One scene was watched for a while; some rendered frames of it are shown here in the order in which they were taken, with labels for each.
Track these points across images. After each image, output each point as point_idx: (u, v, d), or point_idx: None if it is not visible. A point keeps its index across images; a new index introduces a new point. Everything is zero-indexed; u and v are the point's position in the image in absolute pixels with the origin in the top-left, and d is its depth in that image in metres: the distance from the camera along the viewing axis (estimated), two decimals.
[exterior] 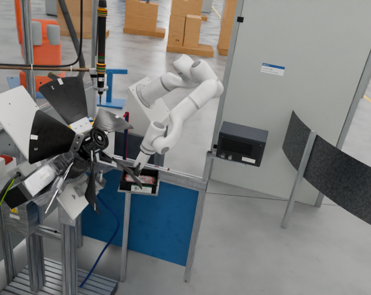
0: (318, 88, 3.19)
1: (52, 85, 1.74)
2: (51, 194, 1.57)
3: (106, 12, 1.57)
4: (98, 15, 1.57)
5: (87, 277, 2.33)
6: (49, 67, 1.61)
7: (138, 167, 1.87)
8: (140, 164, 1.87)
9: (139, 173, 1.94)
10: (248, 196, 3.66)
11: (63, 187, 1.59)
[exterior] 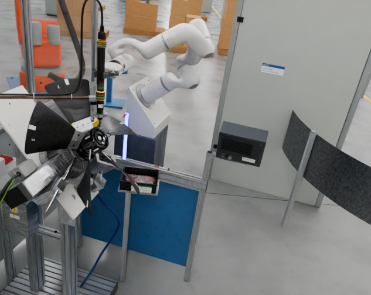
0: (318, 88, 3.19)
1: (58, 84, 1.78)
2: (51, 194, 1.57)
3: None
4: (97, 46, 1.63)
5: (87, 277, 2.33)
6: (50, 96, 1.67)
7: (96, 68, 1.78)
8: None
9: (96, 69, 1.71)
10: (248, 196, 3.66)
11: (63, 187, 1.59)
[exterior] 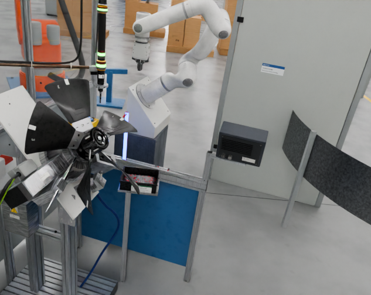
0: (318, 88, 3.19)
1: (58, 84, 1.78)
2: (51, 194, 1.57)
3: (106, 9, 1.56)
4: (98, 11, 1.57)
5: (87, 277, 2.33)
6: (49, 64, 1.61)
7: (133, 54, 2.16)
8: (133, 51, 2.15)
9: (138, 67, 2.17)
10: (248, 196, 3.66)
11: (63, 187, 1.59)
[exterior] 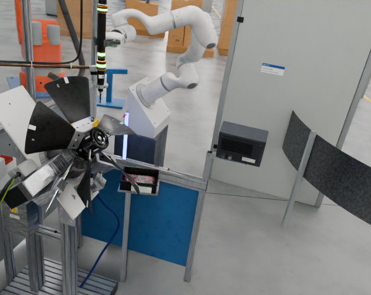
0: (318, 88, 3.19)
1: (114, 119, 2.07)
2: (51, 194, 1.57)
3: (106, 9, 1.56)
4: (98, 11, 1.57)
5: (87, 277, 2.33)
6: (49, 64, 1.61)
7: None
8: None
9: (96, 37, 1.64)
10: (248, 196, 3.66)
11: (63, 187, 1.59)
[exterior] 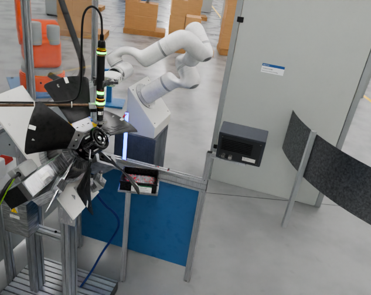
0: (318, 88, 3.19)
1: (115, 116, 2.05)
2: (51, 194, 1.57)
3: (105, 52, 1.65)
4: (97, 54, 1.65)
5: (87, 277, 2.33)
6: (51, 103, 1.69)
7: (96, 76, 1.80)
8: None
9: (96, 78, 1.73)
10: (248, 196, 3.66)
11: (63, 187, 1.59)
